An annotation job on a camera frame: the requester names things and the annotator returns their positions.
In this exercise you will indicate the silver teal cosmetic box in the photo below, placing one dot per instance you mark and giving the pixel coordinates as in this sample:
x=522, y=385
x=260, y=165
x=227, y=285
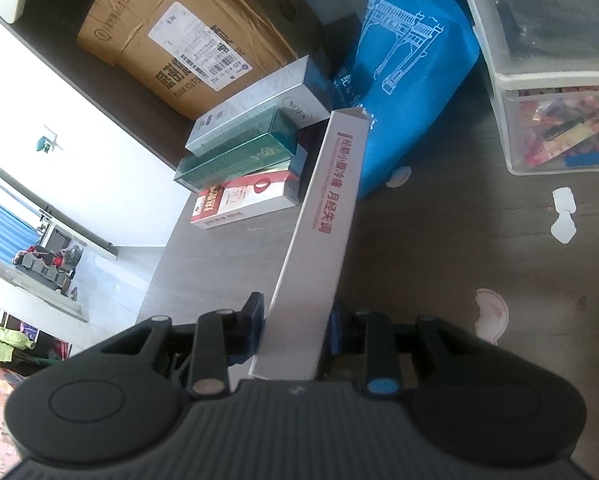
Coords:
x=259, y=105

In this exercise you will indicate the white long medicine box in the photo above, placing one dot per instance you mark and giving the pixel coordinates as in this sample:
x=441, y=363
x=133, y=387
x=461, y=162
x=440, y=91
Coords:
x=315, y=240

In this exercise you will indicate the red white medicine box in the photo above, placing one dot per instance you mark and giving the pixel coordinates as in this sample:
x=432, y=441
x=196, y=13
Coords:
x=242, y=200

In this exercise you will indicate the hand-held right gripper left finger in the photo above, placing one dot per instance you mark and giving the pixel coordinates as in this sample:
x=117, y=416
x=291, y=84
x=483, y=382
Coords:
x=254, y=316

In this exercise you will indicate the dark purple box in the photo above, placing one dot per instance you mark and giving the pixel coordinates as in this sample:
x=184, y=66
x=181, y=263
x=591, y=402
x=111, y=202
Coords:
x=307, y=160

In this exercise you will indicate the brown cardboard box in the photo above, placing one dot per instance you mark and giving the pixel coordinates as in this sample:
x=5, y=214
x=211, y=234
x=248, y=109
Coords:
x=189, y=35

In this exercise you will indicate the blue printed tote bag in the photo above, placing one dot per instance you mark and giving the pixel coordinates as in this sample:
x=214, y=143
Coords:
x=404, y=70

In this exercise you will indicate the white paper scrap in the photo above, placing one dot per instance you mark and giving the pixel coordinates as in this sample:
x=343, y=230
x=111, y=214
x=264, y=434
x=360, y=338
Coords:
x=563, y=215

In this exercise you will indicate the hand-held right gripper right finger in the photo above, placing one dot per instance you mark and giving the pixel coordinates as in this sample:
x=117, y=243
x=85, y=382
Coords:
x=335, y=332

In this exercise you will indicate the round white pink sticker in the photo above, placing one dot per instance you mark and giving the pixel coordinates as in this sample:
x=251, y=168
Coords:
x=491, y=316

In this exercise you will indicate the clear plastic drawer unit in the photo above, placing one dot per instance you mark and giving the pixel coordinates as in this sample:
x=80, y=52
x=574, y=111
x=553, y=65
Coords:
x=549, y=60

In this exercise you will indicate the green transparent box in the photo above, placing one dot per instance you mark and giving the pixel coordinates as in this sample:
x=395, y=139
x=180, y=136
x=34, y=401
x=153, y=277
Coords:
x=239, y=152

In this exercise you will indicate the white oval sticker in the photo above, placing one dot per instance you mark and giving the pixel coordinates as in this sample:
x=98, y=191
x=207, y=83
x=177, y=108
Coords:
x=399, y=177

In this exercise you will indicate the green cloth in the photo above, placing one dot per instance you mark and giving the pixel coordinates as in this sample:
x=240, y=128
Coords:
x=1, y=342

